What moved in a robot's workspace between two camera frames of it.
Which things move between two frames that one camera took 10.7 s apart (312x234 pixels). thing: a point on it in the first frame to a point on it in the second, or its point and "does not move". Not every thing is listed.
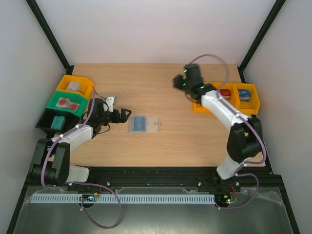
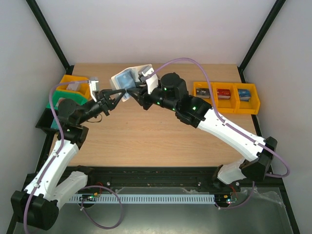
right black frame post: [259, 37] does not move
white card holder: [152, 124] to [135, 71]
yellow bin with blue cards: [251, 107] does not move
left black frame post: [49, 35] does not move
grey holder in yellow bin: [73, 86] does not move
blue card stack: [244, 94] does not move
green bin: [69, 103] does not move
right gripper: [177, 81] to [144, 96]
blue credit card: [138, 124] to [126, 81]
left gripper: [124, 119] to [105, 102]
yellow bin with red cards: [230, 91] does not move
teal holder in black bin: [58, 123] does not move
